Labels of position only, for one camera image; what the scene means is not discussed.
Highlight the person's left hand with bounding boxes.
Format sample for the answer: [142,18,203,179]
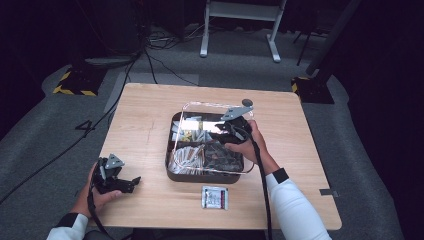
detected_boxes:
[69,164,123,218]

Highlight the right hand-held gripper cable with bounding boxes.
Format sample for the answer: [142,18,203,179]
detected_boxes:
[246,131,274,240]

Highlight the pile of dark packets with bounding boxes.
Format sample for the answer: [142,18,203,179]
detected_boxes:
[203,143,244,173]

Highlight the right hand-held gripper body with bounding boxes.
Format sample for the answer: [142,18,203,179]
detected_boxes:
[220,105,254,145]

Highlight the hand-held gripper cable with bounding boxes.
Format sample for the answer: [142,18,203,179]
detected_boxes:
[86,186,114,240]
[246,131,274,240]

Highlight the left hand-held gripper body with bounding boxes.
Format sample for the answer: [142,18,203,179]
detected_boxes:
[92,153,132,195]

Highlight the single white red-printed sachet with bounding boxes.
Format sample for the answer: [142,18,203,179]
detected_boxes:
[201,185,230,211]

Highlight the pile of yellow white packets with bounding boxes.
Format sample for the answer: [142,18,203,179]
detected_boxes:
[171,116,214,143]

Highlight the dark square divided box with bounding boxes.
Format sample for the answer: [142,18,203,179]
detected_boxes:
[164,111,245,185]

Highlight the black slanted post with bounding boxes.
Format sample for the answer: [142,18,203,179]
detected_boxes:
[304,0,363,76]

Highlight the flat grey base plate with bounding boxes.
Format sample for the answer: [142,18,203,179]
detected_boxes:
[84,55,135,68]

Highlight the bundle of floor cables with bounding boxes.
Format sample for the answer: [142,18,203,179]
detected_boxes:
[146,22,209,51]

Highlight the black tripod legs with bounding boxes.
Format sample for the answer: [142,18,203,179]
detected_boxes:
[293,28,323,67]

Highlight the long black floor cable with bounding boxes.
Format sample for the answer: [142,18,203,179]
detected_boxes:
[0,49,148,206]

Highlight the person's right hand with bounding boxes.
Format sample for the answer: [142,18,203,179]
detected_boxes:
[224,120,279,175]

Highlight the left hand-held gripper cable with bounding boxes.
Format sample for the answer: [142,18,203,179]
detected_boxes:
[86,186,114,240]

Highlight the white metal stand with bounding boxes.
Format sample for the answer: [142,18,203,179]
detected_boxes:
[199,0,288,64]

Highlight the black yellow striped base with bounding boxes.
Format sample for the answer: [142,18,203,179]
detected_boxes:
[290,75,335,105]
[52,66,108,98]

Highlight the clear plastic box lid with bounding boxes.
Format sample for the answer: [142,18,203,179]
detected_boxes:
[171,101,256,175]

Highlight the thin black floor cable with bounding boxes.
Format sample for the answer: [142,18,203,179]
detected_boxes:
[144,49,201,88]

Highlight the pile of white stick packets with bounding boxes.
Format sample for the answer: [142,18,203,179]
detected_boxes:
[169,144,205,175]

